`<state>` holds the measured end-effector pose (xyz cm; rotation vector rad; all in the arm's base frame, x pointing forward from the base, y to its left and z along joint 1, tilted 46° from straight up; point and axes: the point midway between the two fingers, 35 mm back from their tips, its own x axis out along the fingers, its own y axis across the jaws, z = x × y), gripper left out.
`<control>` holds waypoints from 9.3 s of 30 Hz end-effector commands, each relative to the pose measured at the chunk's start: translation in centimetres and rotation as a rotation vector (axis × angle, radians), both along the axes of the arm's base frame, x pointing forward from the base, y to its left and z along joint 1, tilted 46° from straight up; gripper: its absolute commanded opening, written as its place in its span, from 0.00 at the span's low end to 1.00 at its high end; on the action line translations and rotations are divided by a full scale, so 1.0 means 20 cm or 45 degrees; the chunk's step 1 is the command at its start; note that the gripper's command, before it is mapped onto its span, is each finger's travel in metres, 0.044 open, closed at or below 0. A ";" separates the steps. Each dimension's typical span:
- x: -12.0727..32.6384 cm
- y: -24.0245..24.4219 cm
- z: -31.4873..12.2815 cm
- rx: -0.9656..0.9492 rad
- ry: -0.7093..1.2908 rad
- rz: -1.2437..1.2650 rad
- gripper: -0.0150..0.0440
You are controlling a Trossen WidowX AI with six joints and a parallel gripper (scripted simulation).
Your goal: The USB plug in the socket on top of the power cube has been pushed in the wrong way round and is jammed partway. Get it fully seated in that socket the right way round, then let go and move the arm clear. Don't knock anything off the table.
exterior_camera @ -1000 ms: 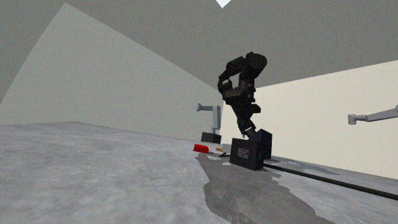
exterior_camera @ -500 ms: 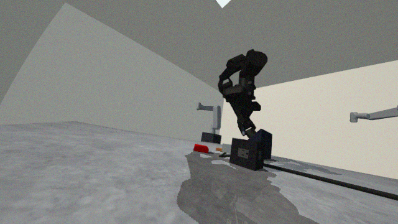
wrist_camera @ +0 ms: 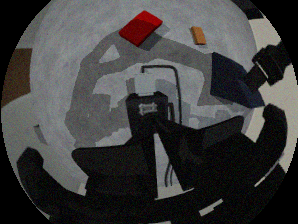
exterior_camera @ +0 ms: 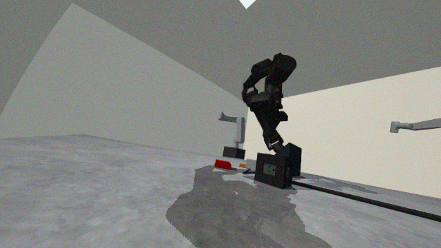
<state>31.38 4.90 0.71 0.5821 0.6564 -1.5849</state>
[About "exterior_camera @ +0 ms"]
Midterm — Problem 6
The red rectangular block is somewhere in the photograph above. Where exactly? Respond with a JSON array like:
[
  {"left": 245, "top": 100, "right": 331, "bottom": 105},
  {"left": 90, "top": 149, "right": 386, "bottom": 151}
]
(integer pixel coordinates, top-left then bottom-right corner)
[{"left": 215, "top": 160, "right": 232, "bottom": 169}]

